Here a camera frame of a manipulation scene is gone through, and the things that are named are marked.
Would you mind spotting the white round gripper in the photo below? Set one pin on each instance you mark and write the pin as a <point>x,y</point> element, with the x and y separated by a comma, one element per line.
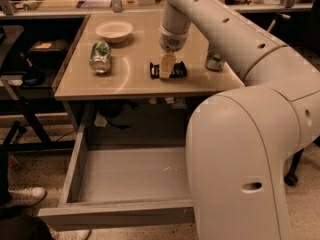
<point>171,41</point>

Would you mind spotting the black rxbar chocolate wrapper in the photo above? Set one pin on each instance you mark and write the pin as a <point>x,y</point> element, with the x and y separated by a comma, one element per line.
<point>179,70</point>

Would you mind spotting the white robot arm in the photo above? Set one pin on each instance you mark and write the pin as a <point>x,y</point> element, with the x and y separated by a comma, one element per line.
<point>238,141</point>

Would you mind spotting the grey counter cabinet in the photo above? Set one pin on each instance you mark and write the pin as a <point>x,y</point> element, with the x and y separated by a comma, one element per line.
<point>129,76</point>

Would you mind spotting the open grey drawer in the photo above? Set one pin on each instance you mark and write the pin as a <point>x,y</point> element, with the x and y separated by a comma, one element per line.
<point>132,173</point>

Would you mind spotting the green white upright can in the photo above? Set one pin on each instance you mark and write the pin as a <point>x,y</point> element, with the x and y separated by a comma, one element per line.
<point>214,60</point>

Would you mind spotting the white bowl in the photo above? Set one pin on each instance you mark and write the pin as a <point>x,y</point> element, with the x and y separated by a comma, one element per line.
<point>114,31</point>

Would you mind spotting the green can lying down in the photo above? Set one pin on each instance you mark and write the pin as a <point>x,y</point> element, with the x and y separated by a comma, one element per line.
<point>100,58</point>

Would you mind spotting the black box on shelf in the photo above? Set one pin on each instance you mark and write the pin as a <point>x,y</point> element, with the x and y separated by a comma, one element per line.
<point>52,50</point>

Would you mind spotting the black office chair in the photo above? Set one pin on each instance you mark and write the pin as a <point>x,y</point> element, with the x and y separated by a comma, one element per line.
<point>291,178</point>

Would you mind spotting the white sneaker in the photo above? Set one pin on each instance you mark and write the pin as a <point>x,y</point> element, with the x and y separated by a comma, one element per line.
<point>27,197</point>
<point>70,235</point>

